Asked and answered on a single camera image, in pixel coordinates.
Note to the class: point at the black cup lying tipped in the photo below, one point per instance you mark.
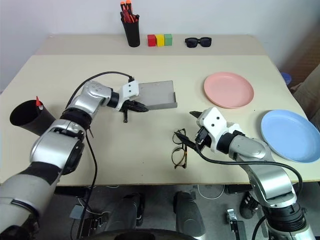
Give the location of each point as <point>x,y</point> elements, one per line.
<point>30,120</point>

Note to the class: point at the red capped marker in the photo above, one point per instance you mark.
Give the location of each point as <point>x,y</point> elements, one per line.
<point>39,103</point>

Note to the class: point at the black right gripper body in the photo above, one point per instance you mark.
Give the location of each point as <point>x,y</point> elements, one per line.
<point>203,138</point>

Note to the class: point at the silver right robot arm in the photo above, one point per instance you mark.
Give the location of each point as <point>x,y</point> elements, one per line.
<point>270,175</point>

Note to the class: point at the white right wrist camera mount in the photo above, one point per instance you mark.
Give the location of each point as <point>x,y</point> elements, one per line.
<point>215,122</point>

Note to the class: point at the tall black pen cup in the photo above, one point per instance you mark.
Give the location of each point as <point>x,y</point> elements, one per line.
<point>132,33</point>

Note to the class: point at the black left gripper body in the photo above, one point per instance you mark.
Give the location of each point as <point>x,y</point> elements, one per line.
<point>126,105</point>

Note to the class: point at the grey floor box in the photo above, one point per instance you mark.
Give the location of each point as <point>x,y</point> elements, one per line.
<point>76,212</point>

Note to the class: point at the red black marker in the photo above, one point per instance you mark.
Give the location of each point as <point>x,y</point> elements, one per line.
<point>125,17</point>

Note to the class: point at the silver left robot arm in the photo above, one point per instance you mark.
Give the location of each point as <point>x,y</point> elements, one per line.
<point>57,147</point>

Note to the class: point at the dark rounded shape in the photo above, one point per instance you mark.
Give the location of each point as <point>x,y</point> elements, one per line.
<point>127,210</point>
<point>188,212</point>

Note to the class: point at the blue round stool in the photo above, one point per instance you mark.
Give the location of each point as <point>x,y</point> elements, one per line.
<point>286,78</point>

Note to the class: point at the pink plate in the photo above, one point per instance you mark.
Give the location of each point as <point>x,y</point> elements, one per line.
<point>228,90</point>

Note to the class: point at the black white striped shoe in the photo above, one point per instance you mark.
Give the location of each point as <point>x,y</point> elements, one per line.
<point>250,205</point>

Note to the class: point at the blue plate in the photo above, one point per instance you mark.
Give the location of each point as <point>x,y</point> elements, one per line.
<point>290,136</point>

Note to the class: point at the grey flat tray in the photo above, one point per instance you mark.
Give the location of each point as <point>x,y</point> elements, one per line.
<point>156,93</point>

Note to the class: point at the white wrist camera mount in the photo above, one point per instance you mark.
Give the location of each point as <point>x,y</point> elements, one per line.
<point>130,89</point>
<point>215,122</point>

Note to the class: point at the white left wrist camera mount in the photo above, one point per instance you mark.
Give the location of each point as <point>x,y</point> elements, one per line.
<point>130,89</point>

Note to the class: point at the red wooden block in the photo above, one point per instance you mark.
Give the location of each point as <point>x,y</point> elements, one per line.
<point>151,40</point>

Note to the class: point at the yellow wooden block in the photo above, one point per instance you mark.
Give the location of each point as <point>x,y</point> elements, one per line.
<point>160,40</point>

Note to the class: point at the wide black curved shape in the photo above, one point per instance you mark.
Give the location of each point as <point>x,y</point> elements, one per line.
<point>140,235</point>

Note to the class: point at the metal floor bracket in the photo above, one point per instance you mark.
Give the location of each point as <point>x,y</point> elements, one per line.
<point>233,220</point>

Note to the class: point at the tortoiseshell eyeglasses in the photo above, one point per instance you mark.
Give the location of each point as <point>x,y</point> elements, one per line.
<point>185,152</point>

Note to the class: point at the black sunglasses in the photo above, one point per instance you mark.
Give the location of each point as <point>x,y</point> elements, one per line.
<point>192,42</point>

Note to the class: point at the black marker pen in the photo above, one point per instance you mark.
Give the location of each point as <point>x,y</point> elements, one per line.
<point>125,117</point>

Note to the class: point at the green wooden block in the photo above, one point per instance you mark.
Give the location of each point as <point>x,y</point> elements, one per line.
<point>168,39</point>

